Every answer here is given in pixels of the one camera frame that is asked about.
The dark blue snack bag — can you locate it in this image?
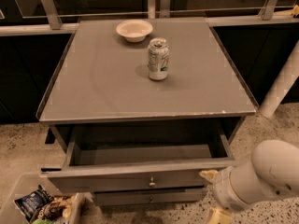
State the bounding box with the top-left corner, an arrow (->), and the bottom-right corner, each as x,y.
13,185 -> 53,222

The metal drawer knob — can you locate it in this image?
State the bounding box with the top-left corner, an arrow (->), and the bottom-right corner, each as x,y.
149,177 -> 157,188

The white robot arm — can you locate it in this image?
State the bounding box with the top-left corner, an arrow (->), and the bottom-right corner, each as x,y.
199,41 -> 299,224

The brown snack bag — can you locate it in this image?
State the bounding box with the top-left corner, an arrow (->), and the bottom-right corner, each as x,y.
37,196 -> 75,221

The grey drawer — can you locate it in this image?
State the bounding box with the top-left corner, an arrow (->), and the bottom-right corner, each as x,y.
43,123 -> 235,193
93,186 -> 206,206

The grey top drawer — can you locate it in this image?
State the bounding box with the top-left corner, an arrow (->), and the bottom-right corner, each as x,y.
43,123 -> 235,193

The right metal railing bracket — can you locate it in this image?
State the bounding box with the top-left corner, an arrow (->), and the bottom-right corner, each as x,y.
259,0 -> 278,21

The left metal railing bracket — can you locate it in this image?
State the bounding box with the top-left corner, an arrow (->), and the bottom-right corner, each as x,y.
40,0 -> 63,30

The white paper bowl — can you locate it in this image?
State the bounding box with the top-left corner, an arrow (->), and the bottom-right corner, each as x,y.
116,20 -> 153,43

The middle metal railing bracket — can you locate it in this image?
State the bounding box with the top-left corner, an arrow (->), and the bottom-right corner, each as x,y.
148,0 -> 171,19

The metal railing bracket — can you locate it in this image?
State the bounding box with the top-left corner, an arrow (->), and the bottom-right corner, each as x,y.
40,0 -> 63,30
259,0 -> 278,21
148,0 -> 171,19

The white green soda can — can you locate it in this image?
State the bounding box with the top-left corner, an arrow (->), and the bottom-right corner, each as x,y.
148,37 -> 169,81

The grey cabinet with glass top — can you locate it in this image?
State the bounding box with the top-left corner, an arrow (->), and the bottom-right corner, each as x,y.
36,17 -> 260,154

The clear plastic bin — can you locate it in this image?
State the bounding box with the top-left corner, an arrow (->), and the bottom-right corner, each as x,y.
0,174 -> 85,224

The green object in bin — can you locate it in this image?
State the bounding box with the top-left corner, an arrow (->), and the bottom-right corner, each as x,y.
32,218 -> 53,224

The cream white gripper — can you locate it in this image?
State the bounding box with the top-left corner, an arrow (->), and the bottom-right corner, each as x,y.
199,167 -> 252,224

